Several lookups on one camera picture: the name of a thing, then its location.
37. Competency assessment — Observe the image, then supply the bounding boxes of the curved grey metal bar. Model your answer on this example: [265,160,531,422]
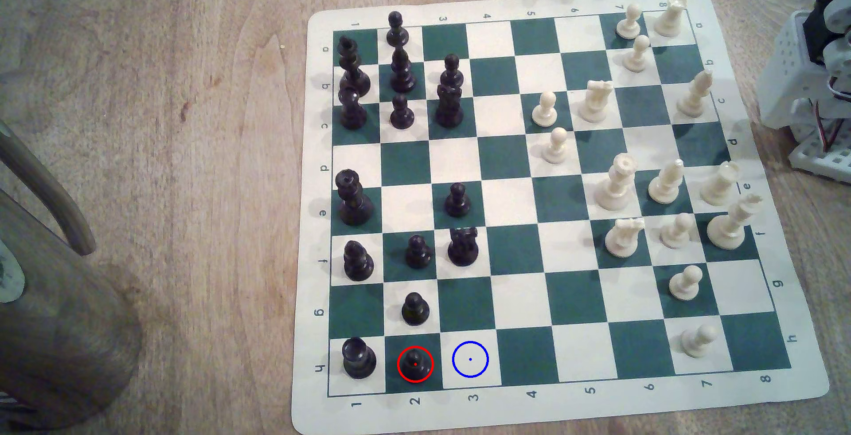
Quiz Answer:
[0,121,98,257]

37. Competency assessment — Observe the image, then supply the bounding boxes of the black rook top left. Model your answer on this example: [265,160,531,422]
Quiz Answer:
[337,36,372,98]

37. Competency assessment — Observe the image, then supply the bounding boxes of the white chess king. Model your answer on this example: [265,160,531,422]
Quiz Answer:
[707,193,764,251]

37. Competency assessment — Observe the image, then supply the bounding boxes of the white chess queen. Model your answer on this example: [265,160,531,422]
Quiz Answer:
[593,153,638,212]

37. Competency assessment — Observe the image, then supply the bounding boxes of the white chess bishop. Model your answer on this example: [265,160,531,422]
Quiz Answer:
[677,70,714,118]
[648,159,686,205]

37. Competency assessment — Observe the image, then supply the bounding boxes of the white chess pawn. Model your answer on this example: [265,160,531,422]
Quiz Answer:
[660,213,694,250]
[624,35,652,73]
[669,265,703,302]
[681,324,719,359]
[542,127,571,165]
[616,4,642,40]
[532,91,558,128]

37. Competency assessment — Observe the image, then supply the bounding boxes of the black chess bishop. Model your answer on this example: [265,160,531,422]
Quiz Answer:
[390,46,417,94]
[343,240,375,282]

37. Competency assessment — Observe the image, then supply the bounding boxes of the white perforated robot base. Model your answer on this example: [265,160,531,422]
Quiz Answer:
[788,112,851,184]

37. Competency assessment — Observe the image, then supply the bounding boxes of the green and white chess mat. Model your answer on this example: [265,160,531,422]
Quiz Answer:
[290,0,831,435]

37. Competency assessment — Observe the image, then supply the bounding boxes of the black chess knight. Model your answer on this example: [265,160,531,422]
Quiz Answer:
[339,86,368,131]
[447,227,480,267]

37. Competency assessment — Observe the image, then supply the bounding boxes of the white chess rook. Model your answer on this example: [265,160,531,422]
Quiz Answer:
[699,161,742,207]
[654,0,688,39]

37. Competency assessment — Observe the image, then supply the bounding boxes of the black chess rook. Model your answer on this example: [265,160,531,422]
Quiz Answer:
[435,84,465,129]
[342,337,377,380]

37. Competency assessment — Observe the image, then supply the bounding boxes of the white chess knight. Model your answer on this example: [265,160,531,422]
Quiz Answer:
[578,80,614,123]
[604,217,646,259]

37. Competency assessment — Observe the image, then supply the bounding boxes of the red black servo wires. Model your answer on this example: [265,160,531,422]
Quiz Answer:
[814,99,851,157]

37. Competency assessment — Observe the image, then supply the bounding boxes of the black chess pawn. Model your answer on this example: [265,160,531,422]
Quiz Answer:
[402,292,431,327]
[390,94,416,130]
[387,11,409,48]
[445,182,472,218]
[441,54,465,89]
[399,347,433,383]
[406,235,433,270]

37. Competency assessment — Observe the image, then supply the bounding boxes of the black chess king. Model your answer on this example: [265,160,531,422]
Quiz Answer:
[335,169,375,226]

